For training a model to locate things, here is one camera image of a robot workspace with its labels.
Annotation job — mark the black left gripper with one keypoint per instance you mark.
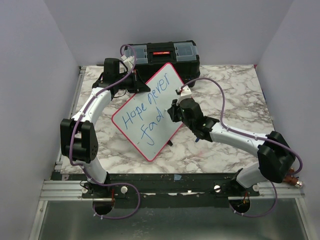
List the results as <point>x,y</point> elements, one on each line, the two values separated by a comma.
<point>138,85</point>

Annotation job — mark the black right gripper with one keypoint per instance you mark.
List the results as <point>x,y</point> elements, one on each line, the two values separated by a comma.
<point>173,110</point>

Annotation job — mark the pink-framed whiteboard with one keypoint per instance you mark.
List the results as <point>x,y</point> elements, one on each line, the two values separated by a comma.
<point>144,120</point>

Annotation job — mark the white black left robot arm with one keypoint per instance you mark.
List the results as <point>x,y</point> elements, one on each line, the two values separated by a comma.
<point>78,137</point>

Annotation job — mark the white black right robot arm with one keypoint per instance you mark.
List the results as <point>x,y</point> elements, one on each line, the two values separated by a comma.
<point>272,151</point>

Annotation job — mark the black plastic toolbox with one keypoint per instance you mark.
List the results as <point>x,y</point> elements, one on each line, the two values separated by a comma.
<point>183,55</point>

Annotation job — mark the copper brass fitting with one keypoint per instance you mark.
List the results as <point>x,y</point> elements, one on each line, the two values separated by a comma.
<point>294,181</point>

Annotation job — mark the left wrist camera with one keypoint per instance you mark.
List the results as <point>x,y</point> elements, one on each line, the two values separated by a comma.
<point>129,62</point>

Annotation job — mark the black mounting rail base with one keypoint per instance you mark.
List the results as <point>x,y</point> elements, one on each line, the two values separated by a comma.
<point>158,190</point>

